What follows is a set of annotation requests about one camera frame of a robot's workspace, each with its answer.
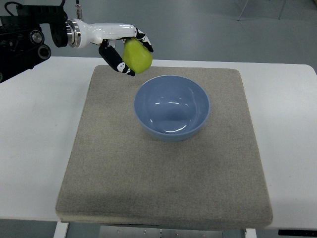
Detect white table frame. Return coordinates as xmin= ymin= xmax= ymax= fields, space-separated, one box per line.
xmin=53 ymin=220 xmax=257 ymax=238

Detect beige fabric mat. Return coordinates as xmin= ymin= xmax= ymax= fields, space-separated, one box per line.
xmin=55 ymin=65 xmax=273 ymax=230

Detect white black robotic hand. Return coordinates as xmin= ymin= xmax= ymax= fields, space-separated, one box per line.
xmin=66 ymin=19 xmax=154 ymax=76

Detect blue ceramic bowl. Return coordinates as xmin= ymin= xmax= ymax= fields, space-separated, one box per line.
xmin=133 ymin=75 xmax=211 ymax=141

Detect metal chair legs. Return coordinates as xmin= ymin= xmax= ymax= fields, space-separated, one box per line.
xmin=237 ymin=0 xmax=287 ymax=21

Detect green pear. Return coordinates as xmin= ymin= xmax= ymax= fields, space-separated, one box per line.
xmin=122 ymin=38 xmax=153 ymax=74

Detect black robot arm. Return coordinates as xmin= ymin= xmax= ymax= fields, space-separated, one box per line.
xmin=0 ymin=0 xmax=68 ymax=83

